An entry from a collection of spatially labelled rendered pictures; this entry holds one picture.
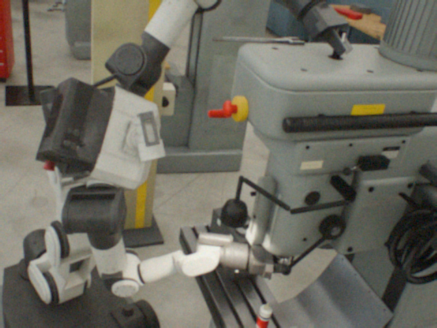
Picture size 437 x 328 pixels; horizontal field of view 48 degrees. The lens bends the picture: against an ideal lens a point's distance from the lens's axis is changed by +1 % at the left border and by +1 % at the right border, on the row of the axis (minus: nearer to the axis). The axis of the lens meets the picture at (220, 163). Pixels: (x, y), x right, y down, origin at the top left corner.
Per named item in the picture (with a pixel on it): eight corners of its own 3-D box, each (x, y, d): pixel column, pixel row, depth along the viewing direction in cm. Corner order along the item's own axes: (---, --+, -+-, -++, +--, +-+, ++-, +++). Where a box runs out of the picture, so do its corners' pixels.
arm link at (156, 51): (136, 24, 132) (109, 66, 133) (162, 42, 130) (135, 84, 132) (150, 35, 143) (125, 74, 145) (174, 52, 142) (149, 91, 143)
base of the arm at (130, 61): (95, 78, 132) (132, 94, 130) (114, 34, 131) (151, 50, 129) (117, 87, 147) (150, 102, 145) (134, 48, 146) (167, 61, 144)
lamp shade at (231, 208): (214, 216, 129) (217, 198, 126) (233, 208, 133) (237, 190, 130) (233, 231, 125) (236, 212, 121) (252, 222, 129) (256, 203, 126)
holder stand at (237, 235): (232, 281, 183) (240, 240, 173) (206, 245, 199) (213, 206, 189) (259, 274, 188) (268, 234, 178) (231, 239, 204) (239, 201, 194)
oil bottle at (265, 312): (259, 332, 164) (264, 309, 158) (254, 322, 167) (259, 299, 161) (269, 329, 165) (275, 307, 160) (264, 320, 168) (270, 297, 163)
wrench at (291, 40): (215, 43, 113) (216, 39, 113) (209, 37, 116) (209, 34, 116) (304, 44, 122) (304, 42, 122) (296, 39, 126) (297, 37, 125)
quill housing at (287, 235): (274, 272, 134) (299, 174, 118) (245, 226, 150) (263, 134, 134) (332, 262, 141) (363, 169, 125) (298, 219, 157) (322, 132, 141)
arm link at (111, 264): (101, 301, 146) (87, 257, 131) (102, 264, 156) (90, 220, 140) (139, 296, 147) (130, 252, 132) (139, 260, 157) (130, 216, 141)
